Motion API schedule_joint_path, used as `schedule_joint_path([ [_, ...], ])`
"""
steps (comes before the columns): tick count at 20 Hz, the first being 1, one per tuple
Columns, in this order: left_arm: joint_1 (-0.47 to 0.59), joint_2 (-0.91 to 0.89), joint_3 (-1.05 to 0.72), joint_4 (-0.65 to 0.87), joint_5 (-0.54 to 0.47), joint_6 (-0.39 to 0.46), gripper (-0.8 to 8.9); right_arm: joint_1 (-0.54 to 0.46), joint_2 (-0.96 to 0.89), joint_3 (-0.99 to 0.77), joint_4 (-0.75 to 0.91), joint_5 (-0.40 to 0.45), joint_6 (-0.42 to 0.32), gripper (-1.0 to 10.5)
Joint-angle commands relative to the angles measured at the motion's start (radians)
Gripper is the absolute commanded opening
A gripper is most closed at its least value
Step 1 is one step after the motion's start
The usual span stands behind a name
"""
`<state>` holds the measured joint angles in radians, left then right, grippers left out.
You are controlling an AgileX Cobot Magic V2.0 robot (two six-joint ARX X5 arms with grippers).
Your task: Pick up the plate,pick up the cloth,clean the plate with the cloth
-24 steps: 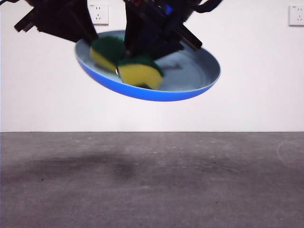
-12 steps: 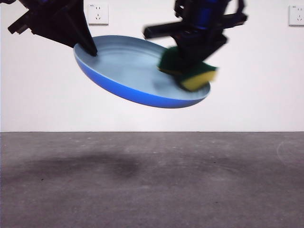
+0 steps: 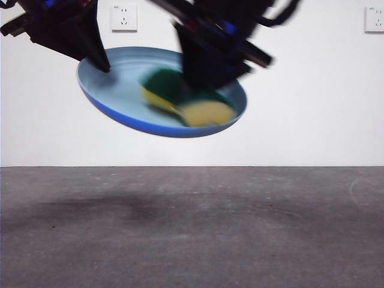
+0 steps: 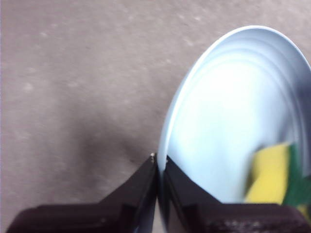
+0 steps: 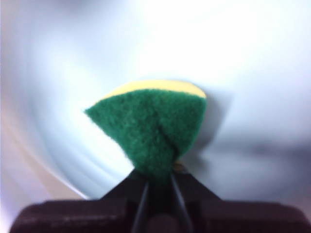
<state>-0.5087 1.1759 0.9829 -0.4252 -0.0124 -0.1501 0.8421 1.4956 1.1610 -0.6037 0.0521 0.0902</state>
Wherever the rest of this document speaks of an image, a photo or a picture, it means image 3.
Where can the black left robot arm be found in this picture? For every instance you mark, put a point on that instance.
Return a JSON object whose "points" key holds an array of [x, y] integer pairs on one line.
{"points": [[51, 15]]}

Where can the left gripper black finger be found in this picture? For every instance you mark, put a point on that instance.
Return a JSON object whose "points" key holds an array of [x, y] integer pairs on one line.
{"points": [[94, 42], [60, 45]]}

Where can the light blue round plate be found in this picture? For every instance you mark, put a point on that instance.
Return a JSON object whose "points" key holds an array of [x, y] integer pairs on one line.
{"points": [[126, 99]]}

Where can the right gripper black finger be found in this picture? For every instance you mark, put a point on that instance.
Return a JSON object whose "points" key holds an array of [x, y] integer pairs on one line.
{"points": [[201, 66], [237, 73]]}

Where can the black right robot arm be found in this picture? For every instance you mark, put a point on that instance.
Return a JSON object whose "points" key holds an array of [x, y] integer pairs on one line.
{"points": [[228, 21]]}

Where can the white wall socket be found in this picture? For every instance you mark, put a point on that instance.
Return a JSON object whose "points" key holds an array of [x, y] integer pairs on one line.
{"points": [[375, 19], [124, 19]]}

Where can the yellow sponge with green pad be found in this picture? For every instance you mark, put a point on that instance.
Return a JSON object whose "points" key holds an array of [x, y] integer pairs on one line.
{"points": [[207, 114]]}

